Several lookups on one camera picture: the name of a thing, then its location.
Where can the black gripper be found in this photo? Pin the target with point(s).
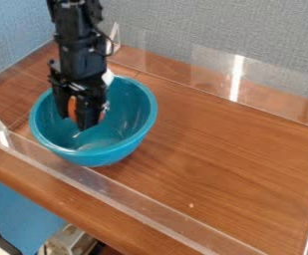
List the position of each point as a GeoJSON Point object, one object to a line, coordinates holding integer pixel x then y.
{"type": "Point", "coordinates": [77, 77]}

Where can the brown and white toy mushroom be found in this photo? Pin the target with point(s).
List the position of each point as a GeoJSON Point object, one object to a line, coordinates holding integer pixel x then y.
{"type": "Point", "coordinates": [108, 78]}

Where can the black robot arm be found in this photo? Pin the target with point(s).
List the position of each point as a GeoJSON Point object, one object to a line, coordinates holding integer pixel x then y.
{"type": "Point", "coordinates": [76, 18]}

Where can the blue bowl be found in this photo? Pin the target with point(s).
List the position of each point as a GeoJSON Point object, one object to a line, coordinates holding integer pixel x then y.
{"type": "Point", "coordinates": [107, 143]}

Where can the clear acrylic front barrier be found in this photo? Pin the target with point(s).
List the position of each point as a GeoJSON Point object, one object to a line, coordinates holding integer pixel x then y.
{"type": "Point", "coordinates": [175, 224]}

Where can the clear acrylic barrier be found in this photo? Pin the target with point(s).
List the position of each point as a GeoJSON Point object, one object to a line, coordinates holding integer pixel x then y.
{"type": "Point", "coordinates": [259, 85]}
{"type": "Point", "coordinates": [175, 224]}

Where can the white box under table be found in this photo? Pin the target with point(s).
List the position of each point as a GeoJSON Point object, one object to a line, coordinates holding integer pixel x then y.
{"type": "Point", "coordinates": [69, 241]}

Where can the clear acrylic back barrier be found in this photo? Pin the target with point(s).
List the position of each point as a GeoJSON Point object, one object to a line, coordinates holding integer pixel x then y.
{"type": "Point", "coordinates": [259, 85]}

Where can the clear acrylic corner bracket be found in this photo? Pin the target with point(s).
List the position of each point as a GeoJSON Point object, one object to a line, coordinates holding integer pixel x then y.
{"type": "Point", "coordinates": [113, 40]}

